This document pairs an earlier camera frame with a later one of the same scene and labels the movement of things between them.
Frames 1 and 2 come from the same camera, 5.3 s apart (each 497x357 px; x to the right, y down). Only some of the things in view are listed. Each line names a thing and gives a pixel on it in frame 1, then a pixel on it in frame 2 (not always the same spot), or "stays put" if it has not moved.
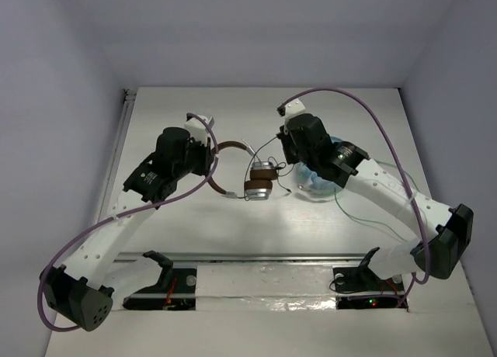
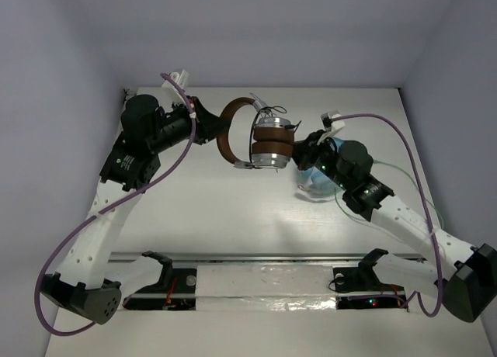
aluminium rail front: (133, 257) stays put
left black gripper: (207, 155) to (198, 117)
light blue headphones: (312, 183) stays put
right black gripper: (286, 139) to (304, 150)
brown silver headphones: (262, 174) to (271, 137)
